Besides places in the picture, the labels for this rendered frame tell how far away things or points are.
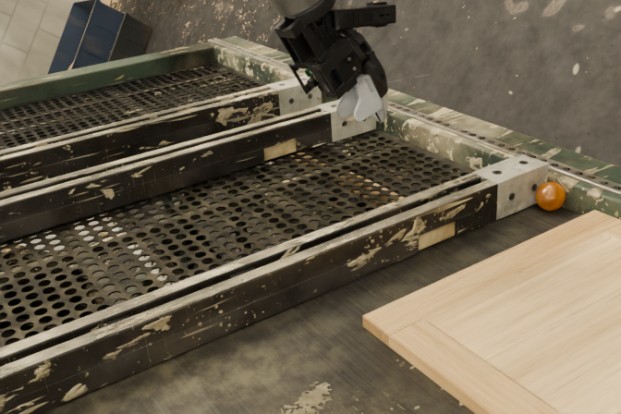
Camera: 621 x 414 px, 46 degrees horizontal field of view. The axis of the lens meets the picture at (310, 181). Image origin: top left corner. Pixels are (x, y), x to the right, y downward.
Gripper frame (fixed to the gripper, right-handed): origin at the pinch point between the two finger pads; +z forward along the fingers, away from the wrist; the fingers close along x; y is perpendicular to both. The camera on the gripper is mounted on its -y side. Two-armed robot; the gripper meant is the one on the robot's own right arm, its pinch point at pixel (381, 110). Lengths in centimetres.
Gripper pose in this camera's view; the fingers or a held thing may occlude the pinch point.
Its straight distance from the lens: 104.2
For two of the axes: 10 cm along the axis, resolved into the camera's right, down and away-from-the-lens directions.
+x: 6.1, 1.9, -7.7
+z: 4.6, 7.0, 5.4
